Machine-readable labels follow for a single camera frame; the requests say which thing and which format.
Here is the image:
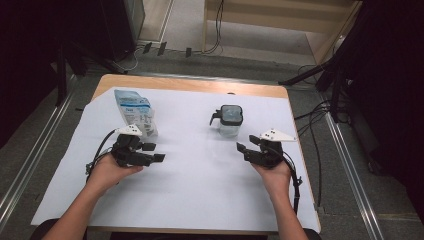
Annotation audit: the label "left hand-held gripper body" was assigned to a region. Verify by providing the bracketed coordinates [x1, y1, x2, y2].
[110, 123, 158, 168]

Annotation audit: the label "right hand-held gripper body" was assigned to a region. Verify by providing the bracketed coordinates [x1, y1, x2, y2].
[244, 128, 298, 169]

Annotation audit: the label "clear jar with black lid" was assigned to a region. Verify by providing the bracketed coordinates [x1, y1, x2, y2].
[209, 104, 244, 138]

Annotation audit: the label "blue and white pouch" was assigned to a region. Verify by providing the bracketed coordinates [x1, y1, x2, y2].
[113, 88, 159, 138]

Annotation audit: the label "person's right hand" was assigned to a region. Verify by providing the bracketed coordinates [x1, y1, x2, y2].
[251, 159, 293, 201]

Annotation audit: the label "person's left hand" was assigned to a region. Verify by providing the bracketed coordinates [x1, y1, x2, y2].
[87, 153, 144, 196]

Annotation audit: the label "white paper sheet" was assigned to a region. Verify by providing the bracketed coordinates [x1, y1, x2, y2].
[30, 87, 322, 233]

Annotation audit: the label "wooden table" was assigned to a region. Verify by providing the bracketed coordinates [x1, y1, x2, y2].
[87, 73, 323, 236]

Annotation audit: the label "black metal stand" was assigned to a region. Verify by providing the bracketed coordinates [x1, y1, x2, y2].
[278, 33, 354, 124]
[54, 43, 128, 108]

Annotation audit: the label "light wooden shelf unit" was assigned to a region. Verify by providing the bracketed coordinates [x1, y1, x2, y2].
[201, 0, 363, 66]

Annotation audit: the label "dark cabinet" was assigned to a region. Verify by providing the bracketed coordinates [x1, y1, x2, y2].
[99, 0, 146, 61]

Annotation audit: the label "black floor cables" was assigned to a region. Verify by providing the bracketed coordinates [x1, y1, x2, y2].
[293, 99, 334, 208]

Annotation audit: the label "right hand-held gripper cable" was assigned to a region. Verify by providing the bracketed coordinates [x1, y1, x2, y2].
[281, 151, 304, 214]

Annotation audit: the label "white floor cable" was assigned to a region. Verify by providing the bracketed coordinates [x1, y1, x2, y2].
[111, 46, 151, 73]

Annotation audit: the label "metal floor rail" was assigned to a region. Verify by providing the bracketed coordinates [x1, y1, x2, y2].
[319, 93, 384, 240]
[0, 74, 78, 231]

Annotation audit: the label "hanging black cable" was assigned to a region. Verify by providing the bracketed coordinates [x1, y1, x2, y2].
[191, 0, 225, 56]

